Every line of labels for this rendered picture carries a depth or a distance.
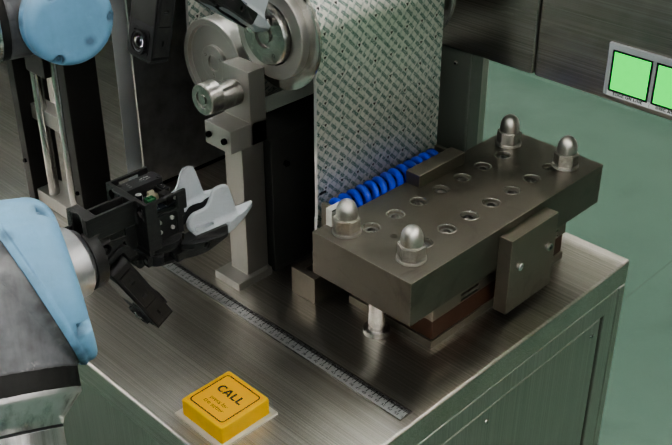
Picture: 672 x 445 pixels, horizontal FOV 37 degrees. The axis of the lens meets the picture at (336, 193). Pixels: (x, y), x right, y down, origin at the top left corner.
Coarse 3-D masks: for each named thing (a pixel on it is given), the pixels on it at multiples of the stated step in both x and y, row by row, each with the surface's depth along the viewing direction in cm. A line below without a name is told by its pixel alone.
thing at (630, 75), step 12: (624, 60) 125; (636, 60) 123; (612, 72) 126; (624, 72) 125; (636, 72) 124; (648, 72) 123; (612, 84) 127; (624, 84) 126; (636, 84) 125; (636, 96) 125
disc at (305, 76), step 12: (300, 0) 115; (312, 12) 115; (312, 24) 115; (312, 36) 116; (312, 48) 117; (312, 60) 117; (300, 72) 120; (312, 72) 118; (276, 84) 124; (288, 84) 122; (300, 84) 121
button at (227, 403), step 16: (208, 384) 114; (224, 384) 114; (240, 384) 114; (192, 400) 112; (208, 400) 112; (224, 400) 112; (240, 400) 112; (256, 400) 112; (192, 416) 112; (208, 416) 110; (224, 416) 110; (240, 416) 110; (256, 416) 112; (208, 432) 110; (224, 432) 108
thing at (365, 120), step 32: (384, 64) 127; (416, 64) 132; (320, 96) 121; (352, 96) 125; (384, 96) 130; (416, 96) 135; (320, 128) 123; (352, 128) 127; (384, 128) 132; (416, 128) 137; (320, 160) 125; (352, 160) 129; (384, 160) 134; (320, 192) 127
